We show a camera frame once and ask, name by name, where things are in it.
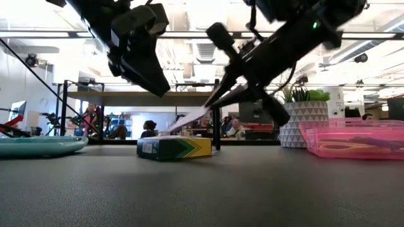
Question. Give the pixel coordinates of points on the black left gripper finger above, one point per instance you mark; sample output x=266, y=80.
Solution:
x=120, y=73
x=148, y=75

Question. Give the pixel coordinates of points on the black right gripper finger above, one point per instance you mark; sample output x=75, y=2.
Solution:
x=225, y=86
x=236, y=97

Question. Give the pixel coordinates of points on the white paper sheet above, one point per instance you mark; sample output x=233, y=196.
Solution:
x=189, y=119

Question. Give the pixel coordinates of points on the green yellow crayon box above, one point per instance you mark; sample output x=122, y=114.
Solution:
x=176, y=148

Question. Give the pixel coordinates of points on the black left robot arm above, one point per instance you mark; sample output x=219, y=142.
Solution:
x=88, y=12

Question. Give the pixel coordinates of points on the black computer monitor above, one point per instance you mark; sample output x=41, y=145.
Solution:
x=249, y=113

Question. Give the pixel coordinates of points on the black rack with wooden shelf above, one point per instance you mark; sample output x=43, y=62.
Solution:
x=142, y=98

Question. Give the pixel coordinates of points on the person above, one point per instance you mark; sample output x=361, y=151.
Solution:
x=236, y=129
x=205, y=121
x=148, y=129
x=91, y=119
x=367, y=117

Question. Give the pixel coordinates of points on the red cabinet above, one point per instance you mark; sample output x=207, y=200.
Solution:
x=262, y=127

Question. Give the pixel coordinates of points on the black framed LED light bar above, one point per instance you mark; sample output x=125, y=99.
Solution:
x=186, y=34

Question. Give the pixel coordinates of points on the green artificial plant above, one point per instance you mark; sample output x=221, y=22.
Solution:
x=317, y=95

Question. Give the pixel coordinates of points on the white triangle-patterned plant pot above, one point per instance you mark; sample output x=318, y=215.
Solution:
x=306, y=126

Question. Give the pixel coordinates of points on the white printed carton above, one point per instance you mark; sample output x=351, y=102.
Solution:
x=337, y=104

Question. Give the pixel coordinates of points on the black ceiling spotlight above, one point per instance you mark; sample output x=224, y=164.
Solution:
x=361, y=58
x=31, y=60

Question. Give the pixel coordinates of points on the silver framed tilted monitor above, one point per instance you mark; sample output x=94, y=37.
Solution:
x=18, y=110

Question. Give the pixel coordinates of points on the teal plate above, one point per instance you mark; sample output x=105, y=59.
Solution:
x=38, y=146

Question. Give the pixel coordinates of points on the pink translucent plastic bin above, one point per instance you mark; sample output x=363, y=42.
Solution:
x=347, y=137

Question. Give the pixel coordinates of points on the red bar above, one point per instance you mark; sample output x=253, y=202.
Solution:
x=12, y=121

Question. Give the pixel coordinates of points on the dark monitor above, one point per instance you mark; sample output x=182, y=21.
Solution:
x=396, y=108

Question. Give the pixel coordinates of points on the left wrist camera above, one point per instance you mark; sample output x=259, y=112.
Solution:
x=139, y=17

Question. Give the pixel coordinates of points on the silver rectangular ceiling duct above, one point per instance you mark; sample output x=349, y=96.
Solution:
x=205, y=52

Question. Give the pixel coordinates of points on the black vertical post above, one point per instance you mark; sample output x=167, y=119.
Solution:
x=216, y=132

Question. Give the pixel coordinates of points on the black rig frame strut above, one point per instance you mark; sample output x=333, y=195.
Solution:
x=47, y=84

